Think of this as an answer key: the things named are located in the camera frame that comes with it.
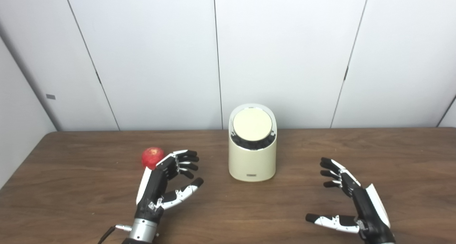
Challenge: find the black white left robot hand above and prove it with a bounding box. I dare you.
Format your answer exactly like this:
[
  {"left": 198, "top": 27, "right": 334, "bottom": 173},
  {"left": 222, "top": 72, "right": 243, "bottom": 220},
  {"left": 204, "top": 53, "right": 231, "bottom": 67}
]
[{"left": 135, "top": 150, "right": 204, "bottom": 223}]

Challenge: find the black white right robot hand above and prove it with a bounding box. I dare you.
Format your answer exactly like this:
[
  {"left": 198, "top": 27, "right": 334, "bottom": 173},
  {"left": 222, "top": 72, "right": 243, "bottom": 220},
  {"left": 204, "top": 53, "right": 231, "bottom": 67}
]
[{"left": 305, "top": 157, "right": 396, "bottom": 244}]

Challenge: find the red apple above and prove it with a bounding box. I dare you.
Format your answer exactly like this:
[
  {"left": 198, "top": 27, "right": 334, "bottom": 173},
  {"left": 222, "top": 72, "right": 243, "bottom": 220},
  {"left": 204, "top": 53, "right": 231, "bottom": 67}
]
[{"left": 141, "top": 147, "right": 165, "bottom": 170}]

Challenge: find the round cream bin lid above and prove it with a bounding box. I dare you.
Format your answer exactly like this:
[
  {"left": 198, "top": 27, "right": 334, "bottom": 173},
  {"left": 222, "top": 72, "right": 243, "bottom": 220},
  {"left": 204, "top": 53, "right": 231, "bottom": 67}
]
[{"left": 233, "top": 109, "right": 273, "bottom": 142}]

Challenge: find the cream-colored bin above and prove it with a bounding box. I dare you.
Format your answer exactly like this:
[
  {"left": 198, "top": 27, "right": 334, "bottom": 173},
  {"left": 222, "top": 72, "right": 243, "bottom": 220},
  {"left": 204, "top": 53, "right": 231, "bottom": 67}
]
[{"left": 228, "top": 103, "right": 278, "bottom": 182}]

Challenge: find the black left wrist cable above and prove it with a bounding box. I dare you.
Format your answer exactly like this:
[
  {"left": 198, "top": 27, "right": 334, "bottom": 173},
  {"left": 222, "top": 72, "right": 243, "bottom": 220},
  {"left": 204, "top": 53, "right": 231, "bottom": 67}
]
[{"left": 98, "top": 224, "right": 133, "bottom": 244}]

